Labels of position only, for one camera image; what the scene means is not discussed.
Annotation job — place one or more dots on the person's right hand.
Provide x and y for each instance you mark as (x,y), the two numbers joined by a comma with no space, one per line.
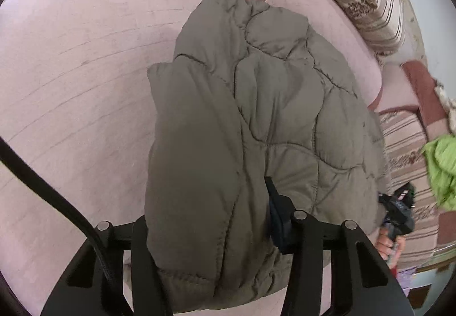
(384,243)

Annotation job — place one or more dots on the green cloth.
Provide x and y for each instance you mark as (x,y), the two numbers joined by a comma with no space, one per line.
(441,166)

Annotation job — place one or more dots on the white knitted cloth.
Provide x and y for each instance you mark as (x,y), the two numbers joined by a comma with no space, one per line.
(447,102)

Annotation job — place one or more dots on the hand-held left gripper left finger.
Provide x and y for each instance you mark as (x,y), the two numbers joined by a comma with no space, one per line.
(139,243)

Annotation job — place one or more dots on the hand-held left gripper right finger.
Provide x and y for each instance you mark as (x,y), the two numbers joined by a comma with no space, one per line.
(279,223)

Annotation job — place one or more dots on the pink pillow with red band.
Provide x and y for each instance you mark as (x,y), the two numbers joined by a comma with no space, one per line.
(320,9)
(395,88)

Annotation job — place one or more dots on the grey-green hooded puffer jacket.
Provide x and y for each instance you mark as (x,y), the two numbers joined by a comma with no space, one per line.
(231,123)

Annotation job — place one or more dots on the striped beige quilt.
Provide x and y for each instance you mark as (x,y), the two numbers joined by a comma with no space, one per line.
(402,145)

